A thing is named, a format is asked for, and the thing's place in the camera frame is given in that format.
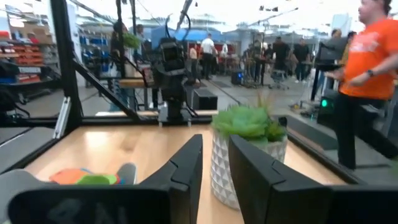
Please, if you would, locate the green measuring cup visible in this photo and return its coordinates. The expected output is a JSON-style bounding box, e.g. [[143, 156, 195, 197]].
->
[[76, 174, 118, 185]]

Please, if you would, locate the black looped gripper cable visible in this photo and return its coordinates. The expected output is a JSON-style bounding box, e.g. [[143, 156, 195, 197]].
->
[[164, 12, 192, 43]]

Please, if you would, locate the silver metal bracket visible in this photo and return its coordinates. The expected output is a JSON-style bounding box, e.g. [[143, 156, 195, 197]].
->
[[52, 96, 72, 140]]

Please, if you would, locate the shelf with red boxes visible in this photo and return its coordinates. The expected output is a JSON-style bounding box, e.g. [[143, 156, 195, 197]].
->
[[0, 29, 60, 86]]

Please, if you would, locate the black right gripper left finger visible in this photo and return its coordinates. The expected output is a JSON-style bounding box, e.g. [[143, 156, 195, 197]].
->
[[139, 134, 203, 224]]

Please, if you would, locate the orange measuring cup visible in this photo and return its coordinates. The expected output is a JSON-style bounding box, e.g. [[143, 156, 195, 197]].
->
[[49, 168, 91, 185]]

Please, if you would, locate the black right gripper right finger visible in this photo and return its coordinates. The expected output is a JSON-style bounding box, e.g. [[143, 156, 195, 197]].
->
[[228, 134, 332, 224]]

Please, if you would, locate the green succulent in white pot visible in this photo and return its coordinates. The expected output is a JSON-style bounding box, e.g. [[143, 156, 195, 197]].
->
[[210, 93, 289, 210]]

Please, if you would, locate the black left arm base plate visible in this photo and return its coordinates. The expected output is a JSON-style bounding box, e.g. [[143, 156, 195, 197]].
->
[[157, 108, 218, 126]]

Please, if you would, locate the black aluminium table frame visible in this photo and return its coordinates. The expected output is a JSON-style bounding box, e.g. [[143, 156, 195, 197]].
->
[[0, 0, 364, 186]]

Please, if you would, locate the black speaker box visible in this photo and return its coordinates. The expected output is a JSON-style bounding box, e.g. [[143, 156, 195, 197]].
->
[[230, 70, 245, 85]]

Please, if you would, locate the black monitor on stand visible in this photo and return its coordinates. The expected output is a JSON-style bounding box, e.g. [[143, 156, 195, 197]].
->
[[310, 37, 348, 102]]

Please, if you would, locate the black box with green light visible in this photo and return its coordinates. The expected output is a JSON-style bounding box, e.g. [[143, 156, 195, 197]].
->
[[316, 96, 336, 127]]

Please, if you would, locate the wooden background table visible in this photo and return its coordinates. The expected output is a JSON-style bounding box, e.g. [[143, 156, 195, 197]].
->
[[118, 77, 156, 111]]

